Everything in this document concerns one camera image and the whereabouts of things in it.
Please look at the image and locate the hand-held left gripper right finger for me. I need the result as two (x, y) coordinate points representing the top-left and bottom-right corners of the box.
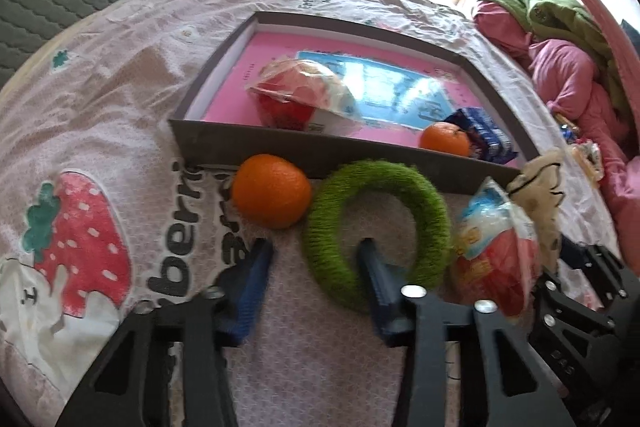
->
(356, 238), (576, 427)

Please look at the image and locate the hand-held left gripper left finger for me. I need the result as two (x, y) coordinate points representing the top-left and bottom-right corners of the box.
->
(55, 238), (275, 427)

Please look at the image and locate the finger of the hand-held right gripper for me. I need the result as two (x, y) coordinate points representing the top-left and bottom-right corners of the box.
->
(560, 239), (640, 323)
(532, 274), (626, 343)

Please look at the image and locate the green fuzzy ring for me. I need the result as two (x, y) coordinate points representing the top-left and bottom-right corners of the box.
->
(302, 159), (453, 314)

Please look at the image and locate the egg-shaped toy packet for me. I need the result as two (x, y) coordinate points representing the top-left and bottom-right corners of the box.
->
(452, 177), (543, 318)
(247, 59), (368, 135)

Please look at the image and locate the shallow grey cardboard box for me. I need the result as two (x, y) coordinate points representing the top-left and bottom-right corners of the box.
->
(167, 11), (543, 195)

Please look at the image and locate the orange tangerine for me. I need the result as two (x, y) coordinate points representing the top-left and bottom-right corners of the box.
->
(231, 154), (313, 230)
(419, 122), (473, 158)

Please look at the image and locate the cream plush toy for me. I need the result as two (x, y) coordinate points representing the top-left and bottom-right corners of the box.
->
(507, 148), (563, 278)

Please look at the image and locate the small patterned cloth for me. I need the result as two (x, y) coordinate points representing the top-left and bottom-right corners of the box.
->
(555, 114), (606, 180)

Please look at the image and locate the blue snack packet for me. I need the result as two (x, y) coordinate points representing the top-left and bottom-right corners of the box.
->
(445, 107), (520, 165)

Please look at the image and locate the pink book with blue label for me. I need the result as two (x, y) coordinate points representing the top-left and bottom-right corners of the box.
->
(192, 32), (521, 168)

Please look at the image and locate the pink clothing pile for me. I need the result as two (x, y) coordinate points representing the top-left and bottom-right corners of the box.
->
(472, 2), (640, 228)

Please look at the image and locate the green jacket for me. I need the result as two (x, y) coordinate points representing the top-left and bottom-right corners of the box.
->
(477, 0), (631, 118)

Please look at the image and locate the pink quilted pad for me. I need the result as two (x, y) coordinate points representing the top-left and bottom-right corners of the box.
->
(547, 0), (640, 118)

